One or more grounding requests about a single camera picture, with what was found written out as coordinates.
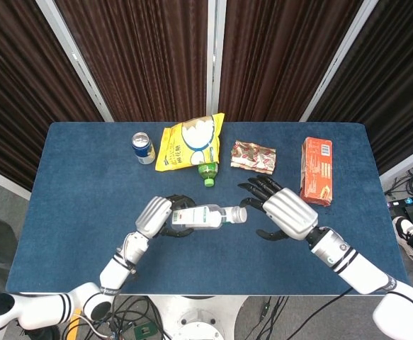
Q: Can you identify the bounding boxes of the blue table mat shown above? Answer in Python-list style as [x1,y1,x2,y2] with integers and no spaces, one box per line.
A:
[4,122,411,295]

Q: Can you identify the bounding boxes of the black floor cable tangle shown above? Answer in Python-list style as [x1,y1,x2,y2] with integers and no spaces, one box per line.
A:
[62,295,170,340]

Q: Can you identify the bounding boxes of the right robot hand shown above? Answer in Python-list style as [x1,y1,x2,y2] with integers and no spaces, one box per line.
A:
[237,175,319,242]

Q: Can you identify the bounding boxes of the orange carton box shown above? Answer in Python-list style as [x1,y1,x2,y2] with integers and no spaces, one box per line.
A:
[298,137,334,207]

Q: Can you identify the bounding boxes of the white black sneaker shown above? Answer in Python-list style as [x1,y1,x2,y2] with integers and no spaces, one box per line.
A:
[392,216,413,266]

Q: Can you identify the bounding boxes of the yellow snack bag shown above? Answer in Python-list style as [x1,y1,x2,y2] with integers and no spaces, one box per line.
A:
[155,112,225,174]

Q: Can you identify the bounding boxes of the red patterned snack wrapper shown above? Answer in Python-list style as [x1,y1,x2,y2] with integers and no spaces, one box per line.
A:
[230,140,277,176]

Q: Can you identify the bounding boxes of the green circuit board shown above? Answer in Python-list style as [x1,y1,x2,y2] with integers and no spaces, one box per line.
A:
[134,323,157,339]

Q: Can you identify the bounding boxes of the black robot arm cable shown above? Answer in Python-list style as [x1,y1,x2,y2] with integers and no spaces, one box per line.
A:
[293,286,354,340]

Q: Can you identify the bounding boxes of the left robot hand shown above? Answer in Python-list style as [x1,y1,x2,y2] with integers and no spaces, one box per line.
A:
[135,193,196,240]

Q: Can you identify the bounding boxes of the white floor cable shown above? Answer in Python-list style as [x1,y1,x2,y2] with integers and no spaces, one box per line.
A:
[72,314,112,338]

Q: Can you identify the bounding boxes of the black cable with inline switch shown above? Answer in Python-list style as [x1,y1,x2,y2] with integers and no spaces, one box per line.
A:
[241,295,289,340]

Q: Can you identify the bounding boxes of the brown pleated curtain panel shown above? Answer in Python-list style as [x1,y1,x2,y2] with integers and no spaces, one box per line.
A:
[218,0,366,123]
[0,0,105,192]
[55,0,210,123]
[308,0,413,175]

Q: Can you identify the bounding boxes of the blue drink can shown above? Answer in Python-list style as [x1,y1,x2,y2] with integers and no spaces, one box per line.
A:
[131,132,157,165]

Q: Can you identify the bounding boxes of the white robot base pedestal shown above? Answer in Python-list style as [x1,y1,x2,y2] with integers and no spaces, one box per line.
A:
[149,295,249,340]

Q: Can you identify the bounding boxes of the black shoe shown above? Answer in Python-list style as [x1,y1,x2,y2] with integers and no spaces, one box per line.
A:
[18,324,61,340]

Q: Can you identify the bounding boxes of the white partition base rail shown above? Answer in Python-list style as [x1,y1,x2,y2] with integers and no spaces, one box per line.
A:
[378,140,413,186]
[0,161,32,201]

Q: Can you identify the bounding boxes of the white partition frame post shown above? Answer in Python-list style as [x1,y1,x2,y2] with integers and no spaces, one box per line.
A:
[35,0,115,123]
[299,0,381,123]
[205,0,227,117]

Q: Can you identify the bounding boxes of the yellow floor tape strip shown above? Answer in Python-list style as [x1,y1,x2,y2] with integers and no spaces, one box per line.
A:
[68,307,84,332]

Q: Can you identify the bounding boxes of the green plastic bottle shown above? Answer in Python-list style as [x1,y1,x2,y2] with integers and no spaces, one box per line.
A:
[196,161,220,188]

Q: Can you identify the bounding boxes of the transparent plastic bottle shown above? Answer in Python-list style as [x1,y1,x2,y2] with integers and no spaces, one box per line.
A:
[171,204,248,231]

